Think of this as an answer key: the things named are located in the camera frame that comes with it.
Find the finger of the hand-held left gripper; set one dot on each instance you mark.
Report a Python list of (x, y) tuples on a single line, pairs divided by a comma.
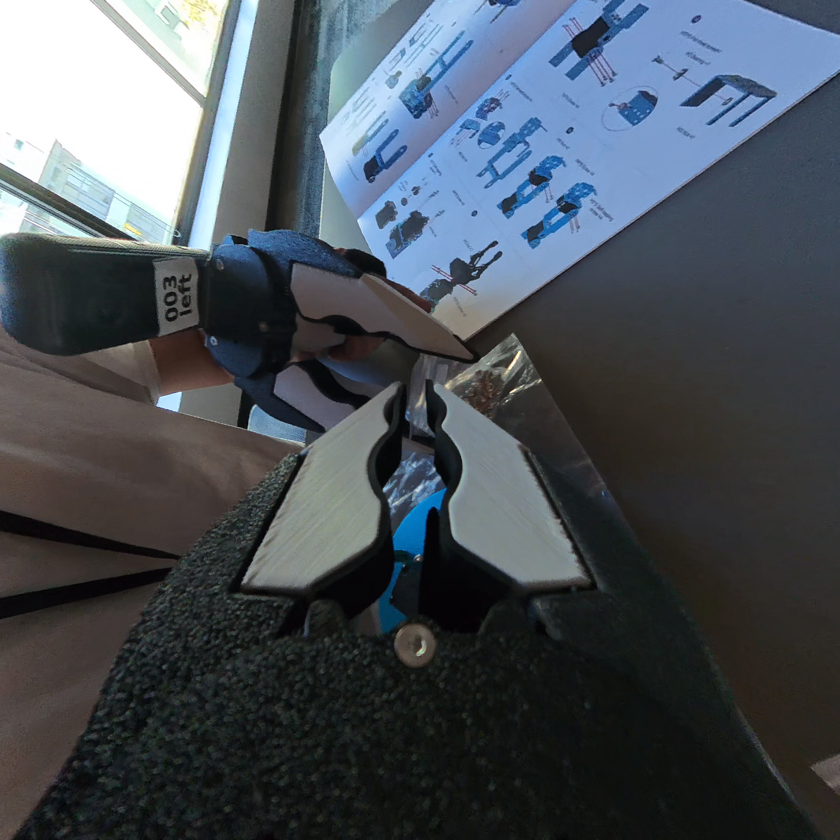
[(394, 308), (295, 394)]

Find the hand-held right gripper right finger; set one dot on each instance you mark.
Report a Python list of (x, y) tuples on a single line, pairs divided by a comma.
[(512, 518)]

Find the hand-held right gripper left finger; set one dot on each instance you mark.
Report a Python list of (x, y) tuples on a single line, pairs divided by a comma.
[(315, 518)]

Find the blue round base assembly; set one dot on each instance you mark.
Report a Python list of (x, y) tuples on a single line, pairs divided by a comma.
[(420, 525)]

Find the clear packet of silver screws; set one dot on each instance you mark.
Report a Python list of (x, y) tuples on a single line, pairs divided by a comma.
[(489, 387)]

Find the instruction manual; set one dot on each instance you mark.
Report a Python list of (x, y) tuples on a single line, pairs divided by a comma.
[(525, 164)]

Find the grey desk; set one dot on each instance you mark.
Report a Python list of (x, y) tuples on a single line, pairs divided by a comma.
[(722, 328)]

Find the person's left hand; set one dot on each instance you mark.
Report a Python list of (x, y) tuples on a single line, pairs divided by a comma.
[(190, 367)]

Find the large clear plastic bag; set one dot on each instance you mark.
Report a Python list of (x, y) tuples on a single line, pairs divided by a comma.
[(564, 446)]

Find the person's light garment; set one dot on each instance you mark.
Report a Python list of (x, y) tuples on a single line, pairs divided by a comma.
[(98, 446)]

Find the bright window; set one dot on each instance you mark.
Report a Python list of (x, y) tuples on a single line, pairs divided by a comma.
[(98, 98)]

